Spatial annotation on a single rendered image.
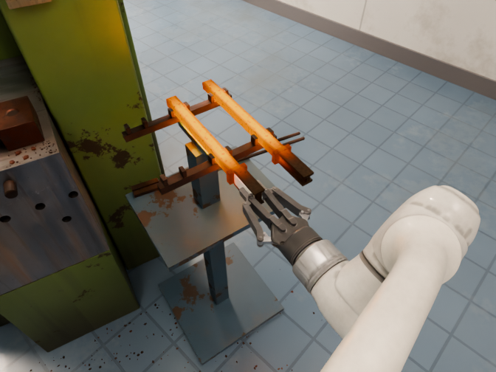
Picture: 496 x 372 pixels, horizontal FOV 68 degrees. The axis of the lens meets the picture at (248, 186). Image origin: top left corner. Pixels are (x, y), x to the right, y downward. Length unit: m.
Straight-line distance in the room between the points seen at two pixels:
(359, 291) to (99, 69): 0.88
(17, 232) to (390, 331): 1.00
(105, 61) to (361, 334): 0.96
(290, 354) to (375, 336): 1.23
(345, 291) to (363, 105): 2.20
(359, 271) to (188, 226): 0.58
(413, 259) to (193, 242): 0.68
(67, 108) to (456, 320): 1.67
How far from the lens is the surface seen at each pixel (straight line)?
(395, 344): 0.40
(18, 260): 1.28
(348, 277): 0.62
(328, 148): 2.33
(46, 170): 1.05
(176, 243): 1.04
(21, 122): 1.05
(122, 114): 1.24
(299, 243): 0.67
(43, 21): 1.08
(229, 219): 1.07
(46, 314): 1.55
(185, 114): 0.98
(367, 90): 2.89
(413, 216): 0.56
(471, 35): 3.09
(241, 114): 0.96
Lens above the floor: 1.54
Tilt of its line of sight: 48 degrees down
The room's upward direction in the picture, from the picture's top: straight up
